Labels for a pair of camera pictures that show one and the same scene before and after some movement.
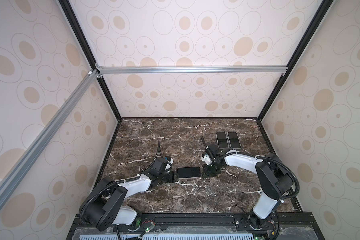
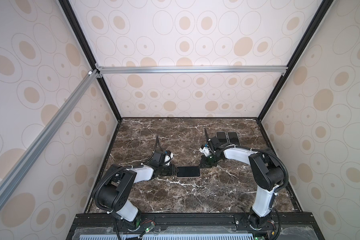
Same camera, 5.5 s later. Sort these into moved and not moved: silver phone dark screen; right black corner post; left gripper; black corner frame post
Moved: left gripper
Not moved: silver phone dark screen; right black corner post; black corner frame post
